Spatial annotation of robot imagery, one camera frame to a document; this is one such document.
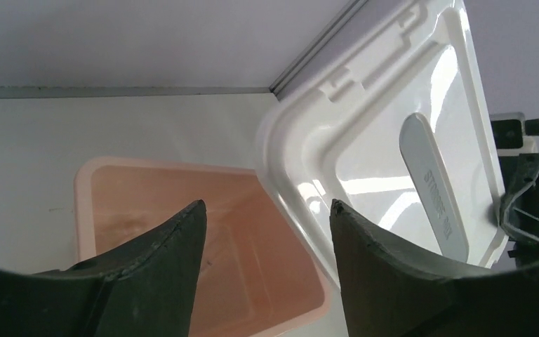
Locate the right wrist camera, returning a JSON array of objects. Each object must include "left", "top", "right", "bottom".
[{"left": 490, "top": 112, "right": 539, "bottom": 157}]

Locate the white plastic bin lid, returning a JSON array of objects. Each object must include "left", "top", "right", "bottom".
[{"left": 255, "top": 1, "right": 507, "bottom": 285}]

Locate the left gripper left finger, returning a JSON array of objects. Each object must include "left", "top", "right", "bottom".
[{"left": 0, "top": 200, "right": 207, "bottom": 336}]

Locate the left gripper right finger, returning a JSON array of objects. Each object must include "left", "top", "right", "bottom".
[{"left": 330, "top": 199, "right": 539, "bottom": 336}]

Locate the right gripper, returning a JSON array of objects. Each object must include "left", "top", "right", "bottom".
[{"left": 499, "top": 153, "right": 539, "bottom": 265}]

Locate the pink plastic bin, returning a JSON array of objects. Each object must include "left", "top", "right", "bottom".
[{"left": 74, "top": 157, "right": 331, "bottom": 336}]

